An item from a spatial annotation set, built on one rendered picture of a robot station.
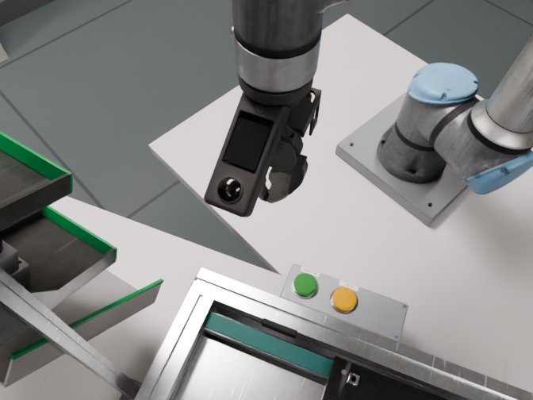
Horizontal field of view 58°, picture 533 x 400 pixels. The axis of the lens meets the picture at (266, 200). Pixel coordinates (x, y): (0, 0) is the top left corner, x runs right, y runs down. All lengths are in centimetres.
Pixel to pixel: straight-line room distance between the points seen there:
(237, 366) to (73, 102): 195
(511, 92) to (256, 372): 60
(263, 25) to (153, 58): 231
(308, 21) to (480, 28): 267
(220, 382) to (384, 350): 27
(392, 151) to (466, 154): 20
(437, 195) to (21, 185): 81
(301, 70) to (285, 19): 6
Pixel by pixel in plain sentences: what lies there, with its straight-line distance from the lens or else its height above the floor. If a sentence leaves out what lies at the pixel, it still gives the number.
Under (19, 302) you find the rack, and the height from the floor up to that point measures 132.
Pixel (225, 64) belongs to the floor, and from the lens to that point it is 259.
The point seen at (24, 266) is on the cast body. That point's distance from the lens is 59.
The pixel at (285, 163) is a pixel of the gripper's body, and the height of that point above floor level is 133.
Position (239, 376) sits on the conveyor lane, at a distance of 84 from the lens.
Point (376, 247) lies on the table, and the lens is 101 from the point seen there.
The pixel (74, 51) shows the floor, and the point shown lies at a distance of 285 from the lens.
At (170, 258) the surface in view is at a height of 86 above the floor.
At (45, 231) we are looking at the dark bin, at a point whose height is 120.
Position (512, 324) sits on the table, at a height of 86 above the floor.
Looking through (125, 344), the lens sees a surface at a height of 86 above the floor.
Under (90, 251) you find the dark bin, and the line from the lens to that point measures 64.
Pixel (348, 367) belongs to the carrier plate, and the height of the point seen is 97.
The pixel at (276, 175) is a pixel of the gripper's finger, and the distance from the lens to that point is 54.
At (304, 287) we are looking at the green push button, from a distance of 83.
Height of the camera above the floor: 174
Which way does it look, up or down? 58 degrees down
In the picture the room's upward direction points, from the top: straight up
